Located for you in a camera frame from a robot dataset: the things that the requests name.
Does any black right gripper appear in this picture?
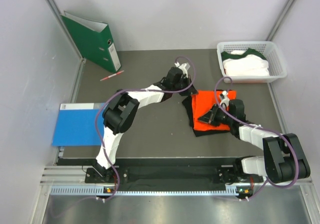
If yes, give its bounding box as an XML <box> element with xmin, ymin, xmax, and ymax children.
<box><xmin>197</xmin><ymin>104</ymin><xmax>234</xmax><ymax>127</ymax></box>

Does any black t shirt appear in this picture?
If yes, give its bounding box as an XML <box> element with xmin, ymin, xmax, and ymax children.
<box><xmin>182</xmin><ymin>96</ymin><xmax>228</xmax><ymax>137</ymax></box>

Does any white folded t shirt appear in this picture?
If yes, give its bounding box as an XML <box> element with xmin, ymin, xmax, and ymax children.
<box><xmin>222</xmin><ymin>50</ymin><xmax>270</xmax><ymax>77</ymax></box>

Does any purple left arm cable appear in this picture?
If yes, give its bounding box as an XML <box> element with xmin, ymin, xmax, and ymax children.
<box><xmin>95</xmin><ymin>56</ymin><xmax>196</xmax><ymax>202</ymax></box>

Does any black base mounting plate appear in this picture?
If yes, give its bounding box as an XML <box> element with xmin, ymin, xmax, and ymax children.
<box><xmin>85</xmin><ymin>159</ymin><xmax>263</xmax><ymax>191</ymax></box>

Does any orange t shirt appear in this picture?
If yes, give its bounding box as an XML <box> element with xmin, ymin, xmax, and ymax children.
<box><xmin>191</xmin><ymin>90</ymin><xmax>230</xmax><ymax>132</ymax></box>

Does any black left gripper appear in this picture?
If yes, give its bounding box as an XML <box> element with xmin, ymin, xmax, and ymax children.
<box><xmin>171</xmin><ymin>75</ymin><xmax>198</xmax><ymax>96</ymax></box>

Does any dark green t shirt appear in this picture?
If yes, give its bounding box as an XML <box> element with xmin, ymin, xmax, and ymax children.
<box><xmin>221</xmin><ymin>48</ymin><xmax>266</xmax><ymax>61</ymax></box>

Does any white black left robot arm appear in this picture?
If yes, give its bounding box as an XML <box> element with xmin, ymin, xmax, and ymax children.
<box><xmin>93</xmin><ymin>62</ymin><xmax>198</xmax><ymax>182</ymax></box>

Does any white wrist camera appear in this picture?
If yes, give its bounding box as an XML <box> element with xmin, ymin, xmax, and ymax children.
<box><xmin>174</xmin><ymin>62</ymin><xmax>190</xmax><ymax>78</ymax></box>
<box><xmin>218</xmin><ymin>90</ymin><xmax>237</xmax><ymax>110</ymax></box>

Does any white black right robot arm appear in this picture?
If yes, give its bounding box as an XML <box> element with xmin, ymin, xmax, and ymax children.
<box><xmin>198</xmin><ymin>99</ymin><xmax>311</xmax><ymax>184</ymax></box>

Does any red white pen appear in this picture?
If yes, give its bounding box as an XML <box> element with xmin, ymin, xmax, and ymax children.
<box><xmin>99</xmin><ymin>70</ymin><xmax>124</xmax><ymax>81</ymax></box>

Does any aluminium rail frame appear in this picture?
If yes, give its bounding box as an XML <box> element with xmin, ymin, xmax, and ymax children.
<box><xmin>39</xmin><ymin>166</ymin><xmax>320</xmax><ymax>223</ymax></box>

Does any white plastic basket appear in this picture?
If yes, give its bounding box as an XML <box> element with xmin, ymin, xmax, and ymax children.
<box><xmin>217</xmin><ymin>41</ymin><xmax>287</xmax><ymax>83</ymax></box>

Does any green lever arch binder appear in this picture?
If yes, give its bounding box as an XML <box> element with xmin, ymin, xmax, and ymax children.
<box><xmin>61</xmin><ymin>12</ymin><xmax>122</xmax><ymax>73</ymax></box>

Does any blue clip file folder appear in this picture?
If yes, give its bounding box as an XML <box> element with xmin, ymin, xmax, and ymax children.
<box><xmin>51</xmin><ymin>103</ymin><xmax>103</xmax><ymax>147</ymax></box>

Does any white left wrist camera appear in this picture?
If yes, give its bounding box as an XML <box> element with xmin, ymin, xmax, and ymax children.
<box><xmin>174</xmin><ymin>62</ymin><xmax>190</xmax><ymax>78</ymax></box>

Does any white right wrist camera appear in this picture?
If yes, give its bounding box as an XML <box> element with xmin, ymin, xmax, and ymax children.
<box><xmin>218</xmin><ymin>90</ymin><xmax>237</xmax><ymax>110</ymax></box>

